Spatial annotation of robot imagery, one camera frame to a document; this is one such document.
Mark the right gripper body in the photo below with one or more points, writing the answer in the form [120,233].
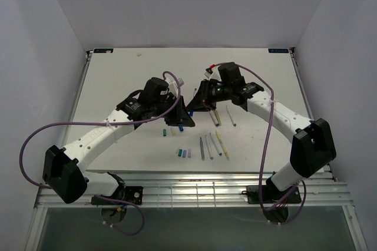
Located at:
[219,93]

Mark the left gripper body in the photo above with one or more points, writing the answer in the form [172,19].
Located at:
[159,106]

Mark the green capped marker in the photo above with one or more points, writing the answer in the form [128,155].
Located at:
[234,124]

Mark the lavender capped white marker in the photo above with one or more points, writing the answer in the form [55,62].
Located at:
[209,147]

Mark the purple marker pen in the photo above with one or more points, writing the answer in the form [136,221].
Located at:
[202,149]

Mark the teal white marker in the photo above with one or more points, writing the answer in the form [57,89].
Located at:
[215,144]

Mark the yellow highlighter pen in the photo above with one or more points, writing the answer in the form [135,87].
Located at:
[225,152]

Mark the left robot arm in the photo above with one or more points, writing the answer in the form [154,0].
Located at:
[65,169]

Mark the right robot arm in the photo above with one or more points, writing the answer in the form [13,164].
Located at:
[312,145]

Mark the right blue corner label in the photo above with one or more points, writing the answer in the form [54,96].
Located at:
[278,50]

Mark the blue corner label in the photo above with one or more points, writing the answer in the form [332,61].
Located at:
[103,50]
[278,50]

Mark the left blue corner label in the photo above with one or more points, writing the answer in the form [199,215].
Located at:
[103,50]

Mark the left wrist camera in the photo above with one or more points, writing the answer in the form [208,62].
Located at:
[174,85]

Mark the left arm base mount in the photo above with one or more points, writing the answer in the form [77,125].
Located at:
[132,194]

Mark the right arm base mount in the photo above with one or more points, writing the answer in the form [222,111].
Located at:
[270,196]

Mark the aluminium frame rail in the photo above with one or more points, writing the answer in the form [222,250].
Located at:
[202,190]

